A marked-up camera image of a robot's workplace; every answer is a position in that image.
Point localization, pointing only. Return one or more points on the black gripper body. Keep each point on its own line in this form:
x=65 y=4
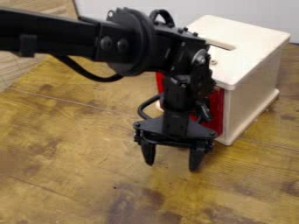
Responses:
x=179 y=131

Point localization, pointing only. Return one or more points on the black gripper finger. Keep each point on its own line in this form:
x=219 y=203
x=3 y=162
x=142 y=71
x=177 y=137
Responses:
x=197 y=156
x=149 y=152

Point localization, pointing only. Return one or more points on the red drawer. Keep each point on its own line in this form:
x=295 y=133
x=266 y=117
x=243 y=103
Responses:
x=215 y=104

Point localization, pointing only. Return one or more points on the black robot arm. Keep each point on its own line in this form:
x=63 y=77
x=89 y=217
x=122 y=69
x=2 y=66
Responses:
x=123 y=46

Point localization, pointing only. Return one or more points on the white wooden cabinet box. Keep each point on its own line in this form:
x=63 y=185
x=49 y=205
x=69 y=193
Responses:
x=246 y=53

